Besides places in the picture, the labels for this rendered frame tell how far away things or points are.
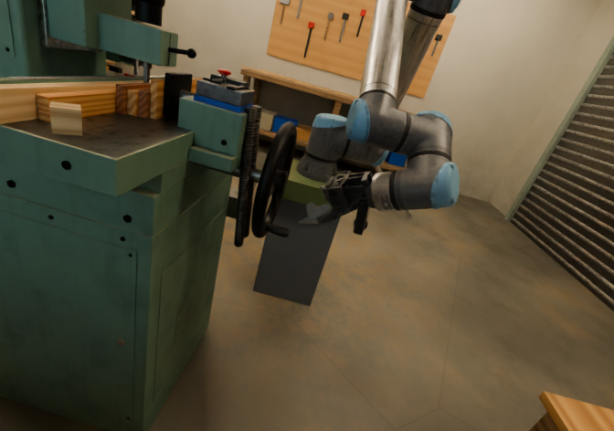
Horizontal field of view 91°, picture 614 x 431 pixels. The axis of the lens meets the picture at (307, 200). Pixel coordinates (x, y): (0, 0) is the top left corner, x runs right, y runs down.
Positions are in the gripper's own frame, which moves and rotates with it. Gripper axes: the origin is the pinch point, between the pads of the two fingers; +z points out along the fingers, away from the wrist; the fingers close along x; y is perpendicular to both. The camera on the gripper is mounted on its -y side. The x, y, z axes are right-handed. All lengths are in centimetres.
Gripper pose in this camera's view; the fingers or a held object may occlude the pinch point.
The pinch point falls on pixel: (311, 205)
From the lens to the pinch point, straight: 83.0
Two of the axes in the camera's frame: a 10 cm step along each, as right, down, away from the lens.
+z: -8.1, 0.8, 5.8
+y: -4.2, -7.7, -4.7
